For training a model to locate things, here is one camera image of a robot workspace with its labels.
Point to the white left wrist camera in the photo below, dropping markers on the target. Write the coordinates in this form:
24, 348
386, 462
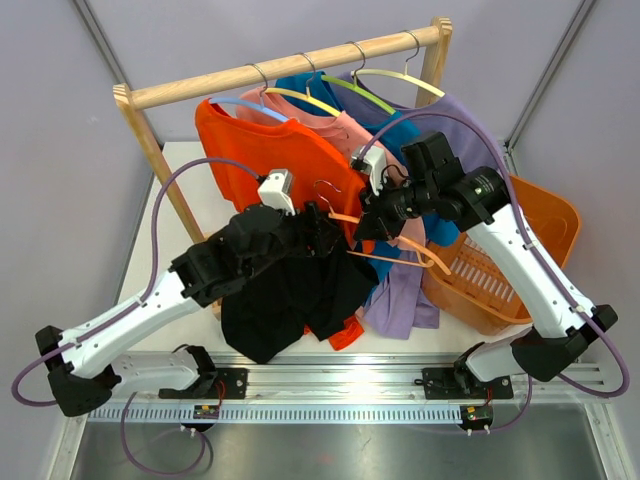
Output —
275, 191

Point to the black t-shirt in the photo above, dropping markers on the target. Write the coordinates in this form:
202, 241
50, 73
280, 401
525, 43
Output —
296, 296

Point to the yellow plastic hanger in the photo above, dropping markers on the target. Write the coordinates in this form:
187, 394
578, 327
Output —
315, 92

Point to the pink t-shirt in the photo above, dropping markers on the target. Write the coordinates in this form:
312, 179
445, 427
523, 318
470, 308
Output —
396, 299

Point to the aluminium mounting rail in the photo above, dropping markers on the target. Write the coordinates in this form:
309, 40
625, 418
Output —
375, 379

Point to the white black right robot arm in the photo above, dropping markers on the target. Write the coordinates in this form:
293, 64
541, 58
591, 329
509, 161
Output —
483, 205

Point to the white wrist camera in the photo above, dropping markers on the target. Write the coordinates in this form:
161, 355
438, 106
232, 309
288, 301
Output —
275, 191
370, 163

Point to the purple t-shirt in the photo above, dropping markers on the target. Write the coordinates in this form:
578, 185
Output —
448, 116

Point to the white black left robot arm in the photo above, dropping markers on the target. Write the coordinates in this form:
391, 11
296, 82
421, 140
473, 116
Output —
89, 364

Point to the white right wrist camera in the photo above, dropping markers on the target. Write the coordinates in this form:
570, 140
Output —
370, 163

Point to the light blue plastic hanger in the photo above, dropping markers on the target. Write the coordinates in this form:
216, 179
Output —
259, 107

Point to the wooden clothes rack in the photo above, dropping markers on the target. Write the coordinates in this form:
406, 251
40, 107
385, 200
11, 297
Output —
435, 39

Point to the cream plastic hanger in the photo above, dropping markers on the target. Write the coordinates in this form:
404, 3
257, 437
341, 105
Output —
403, 76

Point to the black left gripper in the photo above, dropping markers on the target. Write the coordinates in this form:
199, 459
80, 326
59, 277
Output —
318, 239

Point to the white slotted cable duct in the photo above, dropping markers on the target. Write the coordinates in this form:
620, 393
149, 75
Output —
278, 414

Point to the blue t-shirt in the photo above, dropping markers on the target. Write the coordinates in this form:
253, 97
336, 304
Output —
373, 119

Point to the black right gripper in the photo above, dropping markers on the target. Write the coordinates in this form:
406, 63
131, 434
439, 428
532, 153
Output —
376, 222

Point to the orange laundry basket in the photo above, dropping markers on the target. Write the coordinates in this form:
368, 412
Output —
476, 292

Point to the green plastic hanger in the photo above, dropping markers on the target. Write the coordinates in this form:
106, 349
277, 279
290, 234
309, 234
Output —
354, 87

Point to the orange t-shirt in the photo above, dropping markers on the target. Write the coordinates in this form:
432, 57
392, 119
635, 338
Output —
243, 151

